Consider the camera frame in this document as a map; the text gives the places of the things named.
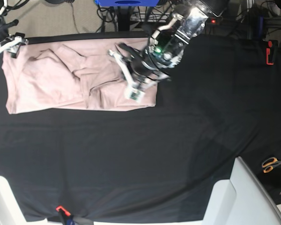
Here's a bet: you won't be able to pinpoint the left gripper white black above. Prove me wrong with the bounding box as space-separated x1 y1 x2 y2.
108 43 170 103

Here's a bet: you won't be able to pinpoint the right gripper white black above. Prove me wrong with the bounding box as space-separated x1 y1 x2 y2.
0 33 28 59

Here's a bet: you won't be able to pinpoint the pink T-shirt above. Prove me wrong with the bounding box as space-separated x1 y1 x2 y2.
2 38 157 114

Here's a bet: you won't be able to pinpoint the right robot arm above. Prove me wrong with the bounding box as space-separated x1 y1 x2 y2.
0 0 28 58

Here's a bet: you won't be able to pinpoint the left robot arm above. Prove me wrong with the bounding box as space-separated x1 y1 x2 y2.
109 0 228 102

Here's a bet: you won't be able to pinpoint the blue box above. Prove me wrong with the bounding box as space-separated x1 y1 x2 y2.
94 0 159 7

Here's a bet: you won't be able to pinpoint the black table cloth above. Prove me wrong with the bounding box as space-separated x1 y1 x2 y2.
0 35 281 223

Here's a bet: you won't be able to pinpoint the red black tool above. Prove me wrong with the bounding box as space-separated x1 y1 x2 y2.
265 40 278 66

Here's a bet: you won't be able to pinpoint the orange black clamp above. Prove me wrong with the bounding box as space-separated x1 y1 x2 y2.
47 205 94 225

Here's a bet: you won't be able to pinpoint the orange handled scissors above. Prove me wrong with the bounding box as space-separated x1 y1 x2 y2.
261 157 281 173

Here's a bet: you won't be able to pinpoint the white table frame right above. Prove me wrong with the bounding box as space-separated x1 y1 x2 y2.
202 157 281 225

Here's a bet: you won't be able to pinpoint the white table frame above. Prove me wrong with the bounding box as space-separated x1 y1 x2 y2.
0 176 27 225
202 157 281 225

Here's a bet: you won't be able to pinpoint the white table frame left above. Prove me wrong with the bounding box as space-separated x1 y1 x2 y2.
0 176 27 225

